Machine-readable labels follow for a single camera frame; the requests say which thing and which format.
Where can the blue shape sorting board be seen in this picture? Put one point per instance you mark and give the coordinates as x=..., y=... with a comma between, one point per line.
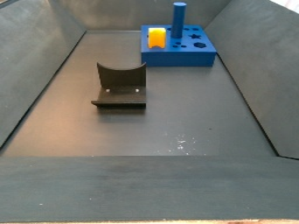
x=190, y=51

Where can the black curved holder stand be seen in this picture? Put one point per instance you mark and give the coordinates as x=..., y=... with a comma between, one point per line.
x=122, y=87

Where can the yellow spool-shaped block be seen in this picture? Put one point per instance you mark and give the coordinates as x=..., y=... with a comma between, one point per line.
x=157, y=37

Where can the blue cylinder peg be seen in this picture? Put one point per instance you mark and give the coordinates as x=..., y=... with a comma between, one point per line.
x=178, y=19

